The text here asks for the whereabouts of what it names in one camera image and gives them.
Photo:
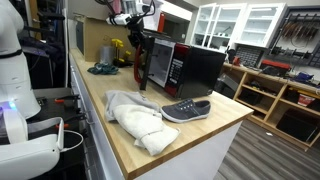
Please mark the grey folded towel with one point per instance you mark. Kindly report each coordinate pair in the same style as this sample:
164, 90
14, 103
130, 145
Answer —
141, 118

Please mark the white VR headset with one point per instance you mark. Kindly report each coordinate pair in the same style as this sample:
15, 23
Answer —
35, 148

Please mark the yellow clamp tool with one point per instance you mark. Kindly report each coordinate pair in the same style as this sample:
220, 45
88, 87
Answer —
120, 61

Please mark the large cardboard box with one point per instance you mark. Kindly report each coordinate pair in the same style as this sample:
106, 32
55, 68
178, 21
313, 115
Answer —
98, 33

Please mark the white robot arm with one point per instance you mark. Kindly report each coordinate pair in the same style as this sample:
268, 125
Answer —
130, 13

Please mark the dark green cloth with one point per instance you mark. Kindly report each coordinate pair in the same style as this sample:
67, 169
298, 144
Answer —
103, 69

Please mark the grey metal cylinder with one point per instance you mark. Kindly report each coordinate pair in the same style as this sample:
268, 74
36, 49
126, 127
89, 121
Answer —
106, 54

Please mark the white wall cabinets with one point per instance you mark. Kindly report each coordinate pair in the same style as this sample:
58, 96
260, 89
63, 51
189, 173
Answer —
218, 26

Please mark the orange handled black clamp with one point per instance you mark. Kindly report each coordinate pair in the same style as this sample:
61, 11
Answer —
65, 98

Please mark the wooden shelf unit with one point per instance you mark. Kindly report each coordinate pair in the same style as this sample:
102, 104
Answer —
287, 108

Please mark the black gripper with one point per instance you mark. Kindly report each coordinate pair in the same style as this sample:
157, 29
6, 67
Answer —
136, 26

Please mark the dark grey canvas shoe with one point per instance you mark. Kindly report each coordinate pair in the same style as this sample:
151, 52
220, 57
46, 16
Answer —
186, 110

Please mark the red and black microwave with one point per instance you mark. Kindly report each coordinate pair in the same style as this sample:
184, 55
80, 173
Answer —
183, 71

